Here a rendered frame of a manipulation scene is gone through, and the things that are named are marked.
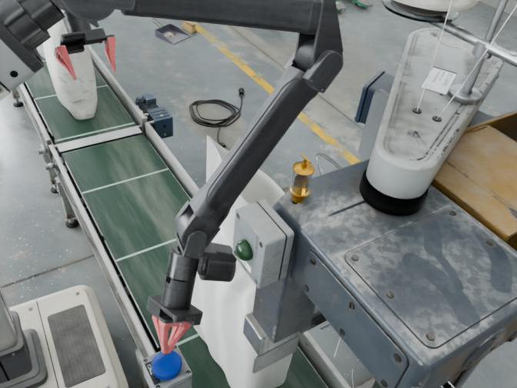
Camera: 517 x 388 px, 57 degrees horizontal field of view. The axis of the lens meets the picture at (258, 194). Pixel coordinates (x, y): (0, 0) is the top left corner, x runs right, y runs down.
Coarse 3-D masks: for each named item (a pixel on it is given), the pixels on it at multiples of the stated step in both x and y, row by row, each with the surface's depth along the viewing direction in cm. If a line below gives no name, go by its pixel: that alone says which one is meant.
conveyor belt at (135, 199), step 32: (96, 160) 219; (128, 160) 221; (160, 160) 224; (96, 192) 203; (128, 192) 205; (160, 192) 207; (128, 224) 191; (160, 224) 192; (128, 256) 178; (160, 256) 180; (160, 288) 169; (192, 352) 151; (192, 384) 143; (224, 384) 144; (288, 384) 146; (320, 384) 147
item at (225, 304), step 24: (216, 144) 123; (216, 168) 124; (264, 192) 119; (216, 240) 127; (240, 264) 121; (216, 288) 125; (240, 288) 118; (216, 312) 129; (240, 312) 118; (216, 336) 136; (240, 336) 122; (216, 360) 144; (240, 360) 127; (288, 360) 129; (240, 384) 134; (264, 384) 131
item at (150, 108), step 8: (144, 96) 257; (152, 96) 258; (144, 104) 260; (152, 104) 258; (144, 112) 258; (152, 112) 251; (160, 112) 252; (168, 112) 253; (152, 120) 248; (160, 120) 247; (168, 120) 250; (160, 128) 250; (168, 128) 253; (160, 136) 253; (168, 136) 256
